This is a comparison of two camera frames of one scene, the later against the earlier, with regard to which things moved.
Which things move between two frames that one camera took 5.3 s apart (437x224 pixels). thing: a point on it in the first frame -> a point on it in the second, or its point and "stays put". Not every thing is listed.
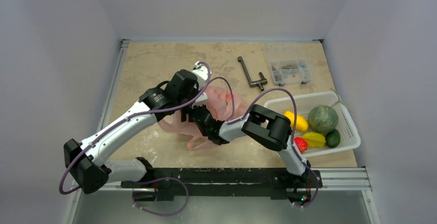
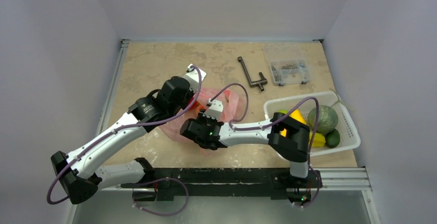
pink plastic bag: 224,105 -> 207,152
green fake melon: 322,119 stays put
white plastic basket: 350,137 stays put
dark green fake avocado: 333,138 stays put
